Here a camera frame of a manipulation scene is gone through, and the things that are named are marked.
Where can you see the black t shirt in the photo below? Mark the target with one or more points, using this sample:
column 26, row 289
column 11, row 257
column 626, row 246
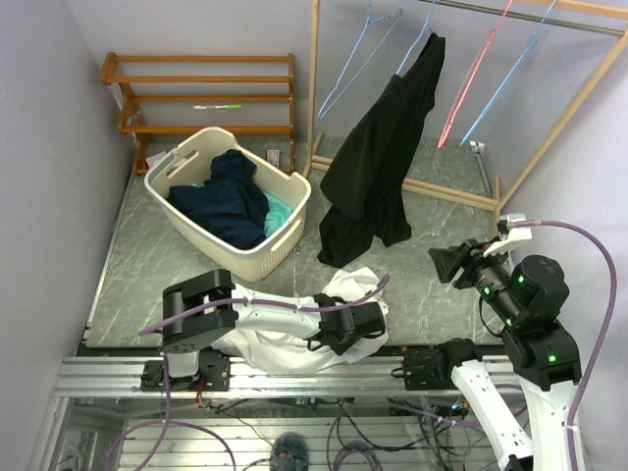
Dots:
column 364, row 181

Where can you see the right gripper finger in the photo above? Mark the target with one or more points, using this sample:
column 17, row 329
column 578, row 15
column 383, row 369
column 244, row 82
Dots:
column 459, row 252
column 445, row 269

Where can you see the green white pen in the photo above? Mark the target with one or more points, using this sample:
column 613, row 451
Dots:
column 218, row 107

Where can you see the aluminium mounting rail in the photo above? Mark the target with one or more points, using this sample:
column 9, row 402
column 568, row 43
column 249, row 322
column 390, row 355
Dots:
column 392, row 372

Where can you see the small red white box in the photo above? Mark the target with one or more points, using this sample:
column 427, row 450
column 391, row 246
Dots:
column 273, row 156

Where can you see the blue hanger holding black shirt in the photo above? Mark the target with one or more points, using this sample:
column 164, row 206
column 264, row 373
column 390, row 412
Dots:
column 426, row 25

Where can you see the navy blue garment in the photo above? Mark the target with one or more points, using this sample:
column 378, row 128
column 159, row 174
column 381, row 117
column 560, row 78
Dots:
column 231, row 165

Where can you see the light wooden clothes rack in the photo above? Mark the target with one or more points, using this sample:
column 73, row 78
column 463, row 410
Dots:
column 494, row 201

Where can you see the teal garment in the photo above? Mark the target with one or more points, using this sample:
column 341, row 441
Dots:
column 239, row 214

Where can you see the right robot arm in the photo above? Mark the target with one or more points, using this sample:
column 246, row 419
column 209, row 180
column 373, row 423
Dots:
column 544, row 356

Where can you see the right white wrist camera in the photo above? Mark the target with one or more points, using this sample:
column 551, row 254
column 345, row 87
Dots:
column 509, row 236

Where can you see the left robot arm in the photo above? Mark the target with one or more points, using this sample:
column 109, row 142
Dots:
column 208, row 318

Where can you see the blue hanger right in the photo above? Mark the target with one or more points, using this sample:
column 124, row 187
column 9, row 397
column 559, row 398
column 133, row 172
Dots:
column 531, row 44

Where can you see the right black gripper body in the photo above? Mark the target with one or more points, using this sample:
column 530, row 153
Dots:
column 488, row 274

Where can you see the blue hanger far left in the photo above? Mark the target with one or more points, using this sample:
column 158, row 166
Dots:
column 348, row 74

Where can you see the pink wire hanger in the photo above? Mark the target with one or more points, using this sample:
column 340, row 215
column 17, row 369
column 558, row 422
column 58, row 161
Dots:
column 470, row 76

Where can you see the white paper scrap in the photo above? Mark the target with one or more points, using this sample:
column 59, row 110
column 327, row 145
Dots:
column 154, row 159

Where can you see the brown wooden shoe rack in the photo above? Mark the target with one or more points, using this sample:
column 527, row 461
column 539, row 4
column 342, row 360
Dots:
column 131, row 121

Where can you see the white laundry basket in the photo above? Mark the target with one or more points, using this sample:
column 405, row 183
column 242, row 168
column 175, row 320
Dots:
column 189, row 164

